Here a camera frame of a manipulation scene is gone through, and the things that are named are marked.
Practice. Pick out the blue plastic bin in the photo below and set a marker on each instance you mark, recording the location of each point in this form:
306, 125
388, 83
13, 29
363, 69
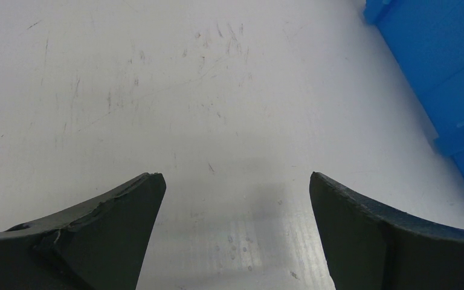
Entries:
427, 40

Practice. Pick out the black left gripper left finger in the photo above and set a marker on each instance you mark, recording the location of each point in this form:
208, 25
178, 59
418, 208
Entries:
97, 244

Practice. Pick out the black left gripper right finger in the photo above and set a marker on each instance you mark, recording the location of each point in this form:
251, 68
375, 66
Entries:
371, 245

